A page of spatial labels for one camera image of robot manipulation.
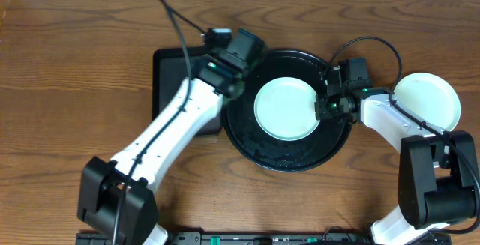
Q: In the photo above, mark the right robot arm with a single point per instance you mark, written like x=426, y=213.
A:
x=438, y=176

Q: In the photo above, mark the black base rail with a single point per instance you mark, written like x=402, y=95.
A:
x=335, y=236

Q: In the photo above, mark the light green plate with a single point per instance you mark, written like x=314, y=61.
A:
x=284, y=108
x=431, y=98

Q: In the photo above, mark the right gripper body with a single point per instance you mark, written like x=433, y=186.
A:
x=331, y=107

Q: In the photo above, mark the light green front plate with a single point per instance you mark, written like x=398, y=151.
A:
x=284, y=108

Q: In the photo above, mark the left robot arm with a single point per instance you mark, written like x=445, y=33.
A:
x=117, y=197

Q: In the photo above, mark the black round tray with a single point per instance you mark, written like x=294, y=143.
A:
x=254, y=143

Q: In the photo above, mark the black rectangular tray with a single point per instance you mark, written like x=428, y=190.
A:
x=168, y=72

